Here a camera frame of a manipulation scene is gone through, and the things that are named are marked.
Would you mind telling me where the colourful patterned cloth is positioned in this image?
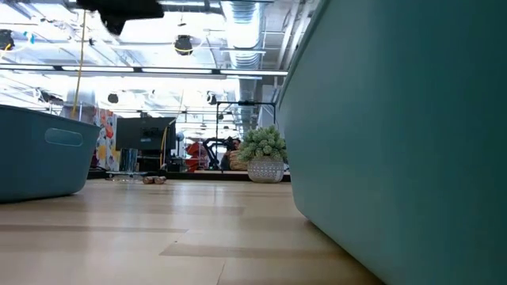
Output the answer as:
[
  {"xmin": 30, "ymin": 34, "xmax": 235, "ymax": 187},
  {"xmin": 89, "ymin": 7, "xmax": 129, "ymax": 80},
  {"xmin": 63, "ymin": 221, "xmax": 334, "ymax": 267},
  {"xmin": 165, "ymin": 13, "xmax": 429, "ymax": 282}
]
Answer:
[{"xmin": 92, "ymin": 107, "xmax": 120, "ymax": 173}]

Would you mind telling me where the person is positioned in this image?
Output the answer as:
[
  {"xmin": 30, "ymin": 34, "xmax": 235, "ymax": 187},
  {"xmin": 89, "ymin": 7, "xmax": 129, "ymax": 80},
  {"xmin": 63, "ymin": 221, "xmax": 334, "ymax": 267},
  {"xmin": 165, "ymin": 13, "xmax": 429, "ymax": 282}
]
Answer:
[{"xmin": 219, "ymin": 137, "xmax": 243, "ymax": 172}]

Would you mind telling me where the black computer monitor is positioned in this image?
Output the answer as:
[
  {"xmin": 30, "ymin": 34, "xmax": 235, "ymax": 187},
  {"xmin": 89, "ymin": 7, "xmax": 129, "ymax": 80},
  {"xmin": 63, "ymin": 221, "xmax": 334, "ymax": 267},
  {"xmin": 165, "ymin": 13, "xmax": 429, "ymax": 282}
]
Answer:
[{"xmin": 115, "ymin": 116, "xmax": 177, "ymax": 153}]

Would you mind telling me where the chrome cylinder on round base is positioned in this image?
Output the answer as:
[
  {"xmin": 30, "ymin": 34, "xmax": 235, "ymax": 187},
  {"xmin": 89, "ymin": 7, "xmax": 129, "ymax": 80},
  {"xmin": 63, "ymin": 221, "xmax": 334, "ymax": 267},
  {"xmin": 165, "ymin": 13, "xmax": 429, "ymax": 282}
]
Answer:
[{"xmin": 105, "ymin": 147, "xmax": 150, "ymax": 183}]

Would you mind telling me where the black overhead light bar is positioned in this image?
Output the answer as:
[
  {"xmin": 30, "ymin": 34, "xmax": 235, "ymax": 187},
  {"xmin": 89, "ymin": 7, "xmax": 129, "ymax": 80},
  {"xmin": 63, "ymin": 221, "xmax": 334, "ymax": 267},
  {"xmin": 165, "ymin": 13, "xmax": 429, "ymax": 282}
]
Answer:
[{"xmin": 0, "ymin": 64, "xmax": 289, "ymax": 79}]

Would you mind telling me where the green succulent in patterned pot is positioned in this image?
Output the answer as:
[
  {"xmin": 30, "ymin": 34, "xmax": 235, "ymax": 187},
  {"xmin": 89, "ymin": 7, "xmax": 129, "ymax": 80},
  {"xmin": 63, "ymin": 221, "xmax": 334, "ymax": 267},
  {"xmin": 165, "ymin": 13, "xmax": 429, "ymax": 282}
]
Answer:
[{"xmin": 237, "ymin": 125, "xmax": 289, "ymax": 184}]

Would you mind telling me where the blue-teal plastic bin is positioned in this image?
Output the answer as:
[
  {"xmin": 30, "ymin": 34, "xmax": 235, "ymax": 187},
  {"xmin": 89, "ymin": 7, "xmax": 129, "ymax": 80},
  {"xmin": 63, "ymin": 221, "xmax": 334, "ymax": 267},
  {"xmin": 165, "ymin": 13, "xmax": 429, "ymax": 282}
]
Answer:
[{"xmin": 0, "ymin": 104, "xmax": 102, "ymax": 204}]

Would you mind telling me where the silver ventilation duct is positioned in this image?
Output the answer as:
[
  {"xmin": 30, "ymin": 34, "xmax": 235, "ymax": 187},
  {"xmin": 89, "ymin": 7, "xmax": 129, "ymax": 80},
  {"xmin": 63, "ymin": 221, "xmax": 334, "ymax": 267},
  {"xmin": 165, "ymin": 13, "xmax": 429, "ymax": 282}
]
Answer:
[{"xmin": 223, "ymin": 0, "xmax": 265, "ymax": 134}]

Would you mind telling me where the yellow cable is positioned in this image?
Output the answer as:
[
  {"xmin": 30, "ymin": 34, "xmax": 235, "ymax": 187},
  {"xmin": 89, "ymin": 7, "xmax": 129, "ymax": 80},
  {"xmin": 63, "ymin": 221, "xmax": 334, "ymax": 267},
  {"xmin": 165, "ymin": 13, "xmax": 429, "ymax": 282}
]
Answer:
[{"xmin": 70, "ymin": 9, "xmax": 87, "ymax": 120}]

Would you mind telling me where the thin black metal rig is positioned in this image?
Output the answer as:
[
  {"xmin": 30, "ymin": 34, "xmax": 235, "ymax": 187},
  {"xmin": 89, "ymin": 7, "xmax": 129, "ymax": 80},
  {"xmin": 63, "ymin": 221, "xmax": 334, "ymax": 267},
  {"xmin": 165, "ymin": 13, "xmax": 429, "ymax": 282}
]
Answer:
[{"xmin": 215, "ymin": 100, "xmax": 277, "ymax": 173}]

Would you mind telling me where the green-teal plastic bin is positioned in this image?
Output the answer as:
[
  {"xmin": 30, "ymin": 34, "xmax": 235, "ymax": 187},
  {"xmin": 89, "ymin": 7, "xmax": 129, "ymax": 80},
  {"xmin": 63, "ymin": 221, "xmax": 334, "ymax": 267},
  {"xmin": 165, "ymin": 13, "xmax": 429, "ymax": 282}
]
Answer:
[{"xmin": 276, "ymin": 0, "xmax": 507, "ymax": 285}]

